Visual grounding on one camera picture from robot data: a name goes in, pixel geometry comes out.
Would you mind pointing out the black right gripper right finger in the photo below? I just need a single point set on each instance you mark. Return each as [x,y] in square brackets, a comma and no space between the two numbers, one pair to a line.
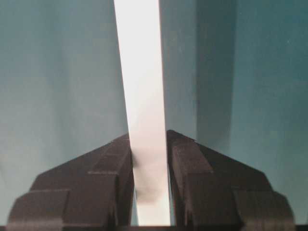
[211,189]

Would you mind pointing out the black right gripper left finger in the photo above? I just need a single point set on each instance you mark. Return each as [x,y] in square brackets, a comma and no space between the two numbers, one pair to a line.
[91,191]

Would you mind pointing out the white wooden board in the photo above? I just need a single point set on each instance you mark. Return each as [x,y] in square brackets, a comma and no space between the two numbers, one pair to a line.
[139,38]

